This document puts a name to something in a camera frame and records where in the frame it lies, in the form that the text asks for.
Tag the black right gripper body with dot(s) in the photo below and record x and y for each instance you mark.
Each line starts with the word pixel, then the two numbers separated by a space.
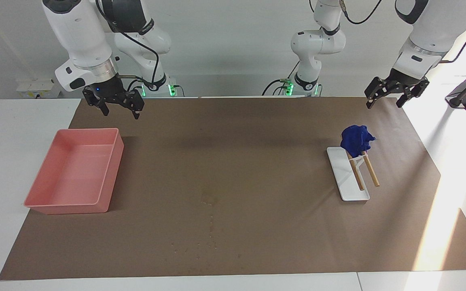
pixel 111 91

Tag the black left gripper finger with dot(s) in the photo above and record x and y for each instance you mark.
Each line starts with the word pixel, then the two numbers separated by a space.
pixel 415 89
pixel 378 89

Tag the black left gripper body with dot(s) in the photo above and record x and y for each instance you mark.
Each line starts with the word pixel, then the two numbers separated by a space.
pixel 403 79

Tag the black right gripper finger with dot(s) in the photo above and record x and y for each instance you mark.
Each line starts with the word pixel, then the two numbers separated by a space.
pixel 95 99
pixel 136 103

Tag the blue towel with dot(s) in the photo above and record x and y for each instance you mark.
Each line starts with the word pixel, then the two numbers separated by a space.
pixel 356 139

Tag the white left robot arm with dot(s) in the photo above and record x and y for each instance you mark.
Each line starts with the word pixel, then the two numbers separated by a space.
pixel 318 42

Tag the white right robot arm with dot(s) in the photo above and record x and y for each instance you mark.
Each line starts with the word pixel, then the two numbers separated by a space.
pixel 83 36

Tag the pink plastic tray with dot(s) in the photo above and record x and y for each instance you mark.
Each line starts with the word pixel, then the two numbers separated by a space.
pixel 75 173

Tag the white rack with wooden rods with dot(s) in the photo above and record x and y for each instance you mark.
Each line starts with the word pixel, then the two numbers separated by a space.
pixel 348 182

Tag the brown paper table mat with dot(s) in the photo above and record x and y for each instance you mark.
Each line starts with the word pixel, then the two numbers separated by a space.
pixel 237 161

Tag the white wall socket box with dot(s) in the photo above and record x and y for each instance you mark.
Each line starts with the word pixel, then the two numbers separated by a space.
pixel 37 88

